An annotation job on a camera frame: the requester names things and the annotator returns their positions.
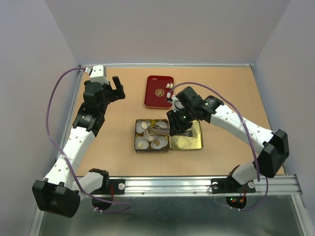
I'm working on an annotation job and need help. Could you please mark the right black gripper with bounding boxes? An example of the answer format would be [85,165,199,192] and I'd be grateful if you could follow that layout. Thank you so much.
[166,106,196,137]

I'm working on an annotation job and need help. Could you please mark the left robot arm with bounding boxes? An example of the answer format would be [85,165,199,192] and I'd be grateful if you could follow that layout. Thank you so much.
[32,76,126,218]

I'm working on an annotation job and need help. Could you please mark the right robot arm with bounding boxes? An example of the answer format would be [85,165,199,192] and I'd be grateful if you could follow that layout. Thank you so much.
[148,86,289,192]

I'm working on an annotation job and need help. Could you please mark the oval white chocolate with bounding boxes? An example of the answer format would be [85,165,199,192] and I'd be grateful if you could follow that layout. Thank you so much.
[141,122,148,129]

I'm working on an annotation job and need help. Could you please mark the chocolate tin base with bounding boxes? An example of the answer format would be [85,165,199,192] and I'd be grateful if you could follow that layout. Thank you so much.
[134,119,170,153]

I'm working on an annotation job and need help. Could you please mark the gold tin lid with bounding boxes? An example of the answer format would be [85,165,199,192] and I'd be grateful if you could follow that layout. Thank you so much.
[169,120,203,150]

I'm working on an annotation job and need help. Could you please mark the top right paper cup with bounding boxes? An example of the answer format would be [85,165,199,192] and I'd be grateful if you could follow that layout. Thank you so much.
[155,121,168,129]

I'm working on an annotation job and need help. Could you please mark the paper cup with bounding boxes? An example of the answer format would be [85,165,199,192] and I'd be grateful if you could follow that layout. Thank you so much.
[143,127,158,142]
[135,137,149,150]
[151,136,168,149]
[155,121,168,129]
[135,120,151,134]

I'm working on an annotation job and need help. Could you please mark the bottom right paper cup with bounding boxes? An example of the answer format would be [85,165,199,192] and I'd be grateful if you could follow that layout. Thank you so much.
[151,136,168,149]

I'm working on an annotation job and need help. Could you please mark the centre paper cup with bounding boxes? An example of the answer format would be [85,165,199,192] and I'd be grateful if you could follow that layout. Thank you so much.
[143,127,158,142]

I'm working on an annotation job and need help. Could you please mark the bottom left paper cup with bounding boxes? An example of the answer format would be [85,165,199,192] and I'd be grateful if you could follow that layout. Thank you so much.
[135,137,149,150]

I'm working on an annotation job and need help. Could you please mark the top left paper cup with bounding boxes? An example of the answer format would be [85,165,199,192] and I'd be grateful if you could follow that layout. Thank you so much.
[135,120,151,134]

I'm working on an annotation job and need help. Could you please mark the red lacquer tray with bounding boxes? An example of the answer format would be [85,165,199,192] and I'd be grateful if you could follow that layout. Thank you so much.
[144,75,174,109]

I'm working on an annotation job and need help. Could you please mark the metal front plate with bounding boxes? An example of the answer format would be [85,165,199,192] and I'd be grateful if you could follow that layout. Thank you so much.
[30,195,314,236]

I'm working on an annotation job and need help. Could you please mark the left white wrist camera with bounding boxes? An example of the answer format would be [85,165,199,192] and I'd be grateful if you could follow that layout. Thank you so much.
[84,65,109,85]

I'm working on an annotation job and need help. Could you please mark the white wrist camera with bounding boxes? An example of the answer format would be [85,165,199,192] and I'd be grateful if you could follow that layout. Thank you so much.
[84,65,109,85]
[166,92,184,112]

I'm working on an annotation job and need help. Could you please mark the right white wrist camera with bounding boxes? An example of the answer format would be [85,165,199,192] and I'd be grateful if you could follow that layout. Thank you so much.
[166,92,184,112]

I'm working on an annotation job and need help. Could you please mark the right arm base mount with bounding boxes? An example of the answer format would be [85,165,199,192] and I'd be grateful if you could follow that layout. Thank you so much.
[208,177,256,210]

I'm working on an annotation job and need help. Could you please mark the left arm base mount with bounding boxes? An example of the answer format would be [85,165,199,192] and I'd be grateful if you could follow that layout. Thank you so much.
[89,168,130,213]

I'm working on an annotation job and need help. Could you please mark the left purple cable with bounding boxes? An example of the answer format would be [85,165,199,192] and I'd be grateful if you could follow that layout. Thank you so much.
[46,67,130,214]

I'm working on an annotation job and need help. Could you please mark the aluminium mounting rail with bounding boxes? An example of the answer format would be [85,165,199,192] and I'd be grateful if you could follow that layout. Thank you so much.
[73,174,302,197]

